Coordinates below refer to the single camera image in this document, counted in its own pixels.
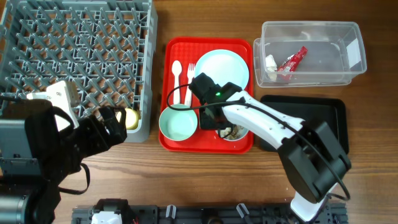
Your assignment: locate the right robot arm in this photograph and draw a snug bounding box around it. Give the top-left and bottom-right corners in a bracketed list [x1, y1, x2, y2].
[188, 73, 351, 222]

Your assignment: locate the cream plastic fork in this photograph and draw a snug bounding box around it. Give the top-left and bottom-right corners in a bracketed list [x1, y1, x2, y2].
[184, 63, 195, 107]

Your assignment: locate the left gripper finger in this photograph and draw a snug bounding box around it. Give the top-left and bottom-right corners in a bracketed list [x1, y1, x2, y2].
[99, 106, 116, 131]
[114, 107, 127, 139]

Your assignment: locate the red plastic tray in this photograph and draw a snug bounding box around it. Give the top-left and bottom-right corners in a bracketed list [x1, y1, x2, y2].
[159, 37, 254, 154]

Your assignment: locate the grey dishwasher rack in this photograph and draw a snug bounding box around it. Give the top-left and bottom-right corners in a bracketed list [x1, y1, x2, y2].
[1, 0, 158, 142]

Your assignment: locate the cream plastic spoon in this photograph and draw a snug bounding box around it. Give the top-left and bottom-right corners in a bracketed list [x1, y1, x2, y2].
[172, 60, 182, 104]

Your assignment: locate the light blue bowl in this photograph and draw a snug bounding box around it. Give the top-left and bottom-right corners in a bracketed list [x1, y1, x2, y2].
[215, 123, 250, 142]

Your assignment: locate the green bowl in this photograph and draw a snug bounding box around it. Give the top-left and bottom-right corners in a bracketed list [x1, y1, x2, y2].
[159, 104, 198, 141]

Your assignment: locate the large light blue plate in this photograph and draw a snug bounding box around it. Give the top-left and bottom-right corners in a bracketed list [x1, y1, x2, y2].
[194, 49, 249, 90]

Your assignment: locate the black plastic tray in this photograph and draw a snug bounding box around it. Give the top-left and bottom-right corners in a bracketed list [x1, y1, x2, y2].
[260, 95, 349, 154]

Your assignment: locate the white napkin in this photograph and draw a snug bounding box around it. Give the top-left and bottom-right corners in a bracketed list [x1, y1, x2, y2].
[265, 55, 278, 82]

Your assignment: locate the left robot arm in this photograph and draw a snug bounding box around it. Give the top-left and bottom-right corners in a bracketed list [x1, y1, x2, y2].
[1, 97, 127, 223]

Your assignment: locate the clear plastic bin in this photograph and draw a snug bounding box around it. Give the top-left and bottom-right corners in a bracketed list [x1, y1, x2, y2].
[253, 21, 368, 88]

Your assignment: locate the red snack wrapper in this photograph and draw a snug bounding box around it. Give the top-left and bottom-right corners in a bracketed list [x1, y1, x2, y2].
[277, 46, 308, 81]

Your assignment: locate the yellow plastic cup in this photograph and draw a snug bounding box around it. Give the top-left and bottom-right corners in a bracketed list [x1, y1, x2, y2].
[125, 108, 140, 130]

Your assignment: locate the food scraps and rice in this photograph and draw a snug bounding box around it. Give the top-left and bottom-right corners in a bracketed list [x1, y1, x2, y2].
[222, 124, 248, 140]

